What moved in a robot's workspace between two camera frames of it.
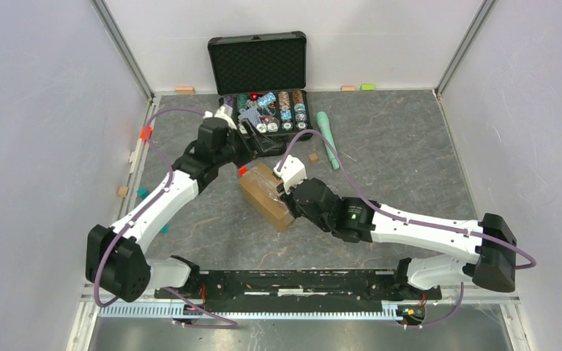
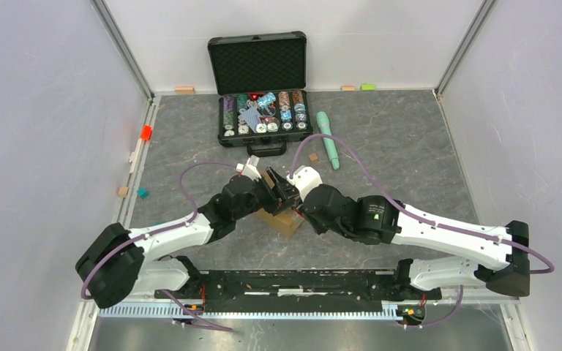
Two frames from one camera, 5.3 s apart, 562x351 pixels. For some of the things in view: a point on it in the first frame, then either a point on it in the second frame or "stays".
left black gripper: (257, 142) -> (282, 194)
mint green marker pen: (323, 121) stays
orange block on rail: (145, 131) stays
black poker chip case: (262, 79) stays
